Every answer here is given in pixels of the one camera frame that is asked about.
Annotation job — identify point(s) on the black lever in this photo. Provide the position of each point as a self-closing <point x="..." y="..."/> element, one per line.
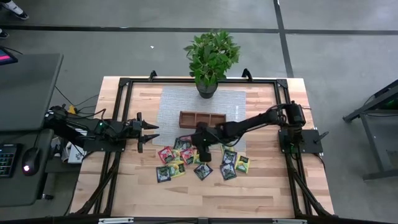
<point x="321" y="136"/>

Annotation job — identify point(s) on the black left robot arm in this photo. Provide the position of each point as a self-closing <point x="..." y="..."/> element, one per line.
<point x="77" y="124"/>

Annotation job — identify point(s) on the green plant in black pot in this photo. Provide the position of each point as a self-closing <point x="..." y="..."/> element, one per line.
<point x="208" y="59"/>

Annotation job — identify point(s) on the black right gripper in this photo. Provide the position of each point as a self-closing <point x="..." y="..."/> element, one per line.
<point x="206" y="137"/>

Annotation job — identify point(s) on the grey woven table mat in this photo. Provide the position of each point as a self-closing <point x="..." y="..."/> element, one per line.
<point x="174" y="102"/>

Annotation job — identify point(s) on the wooden three-compartment tea box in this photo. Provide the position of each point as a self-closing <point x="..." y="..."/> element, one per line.
<point x="202" y="119"/>

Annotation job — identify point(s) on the black computer mouse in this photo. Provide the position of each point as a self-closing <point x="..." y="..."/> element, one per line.
<point x="31" y="158"/>

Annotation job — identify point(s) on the dark grey computer desk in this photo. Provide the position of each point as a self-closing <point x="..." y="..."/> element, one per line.
<point x="18" y="189"/>

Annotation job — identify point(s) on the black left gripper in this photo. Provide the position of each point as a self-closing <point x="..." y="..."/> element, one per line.
<point x="133" y="128"/>

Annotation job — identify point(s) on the person's shoe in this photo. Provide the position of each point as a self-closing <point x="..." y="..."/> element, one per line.
<point x="3" y="34"/>
<point x="15" y="9"/>

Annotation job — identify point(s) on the dark grey raised desk panel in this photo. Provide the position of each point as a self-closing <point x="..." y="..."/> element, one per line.
<point x="28" y="90"/>

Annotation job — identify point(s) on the black frame clamp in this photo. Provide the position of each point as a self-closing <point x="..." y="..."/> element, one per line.
<point x="247" y="74"/>
<point x="152" y="75"/>

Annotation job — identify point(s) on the white mat label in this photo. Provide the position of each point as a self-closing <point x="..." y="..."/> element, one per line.
<point x="237" y="112"/>

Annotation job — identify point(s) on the silver frame bracket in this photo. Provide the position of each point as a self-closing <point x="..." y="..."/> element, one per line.
<point x="289" y="221"/>
<point x="115" y="221"/>

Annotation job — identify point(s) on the backlit black keyboard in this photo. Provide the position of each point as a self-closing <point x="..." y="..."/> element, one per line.
<point x="7" y="160"/>

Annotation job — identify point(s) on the yellow lemon lime tea bag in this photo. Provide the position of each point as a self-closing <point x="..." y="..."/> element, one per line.
<point x="196" y="160"/>
<point x="176" y="155"/>
<point x="242" y="164"/>
<point x="178" y="170"/>

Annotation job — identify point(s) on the red strawberry tea bag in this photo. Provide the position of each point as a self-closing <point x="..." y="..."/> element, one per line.
<point x="187" y="156"/>
<point x="186" y="138"/>
<point x="165" y="155"/>

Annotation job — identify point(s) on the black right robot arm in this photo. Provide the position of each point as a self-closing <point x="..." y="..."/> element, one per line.
<point x="248" y="123"/>

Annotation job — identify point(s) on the black aluminium table frame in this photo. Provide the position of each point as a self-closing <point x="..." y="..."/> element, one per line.
<point x="202" y="80"/>

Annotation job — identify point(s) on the tablet with pink screen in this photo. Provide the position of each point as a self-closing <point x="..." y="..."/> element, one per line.
<point x="6" y="57"/>

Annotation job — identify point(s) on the white box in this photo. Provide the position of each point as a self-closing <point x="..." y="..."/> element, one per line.
<point x="74" y="155"/>

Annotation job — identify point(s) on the black metal cart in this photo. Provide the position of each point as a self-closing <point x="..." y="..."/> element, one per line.
<point x="382" y="173"/>

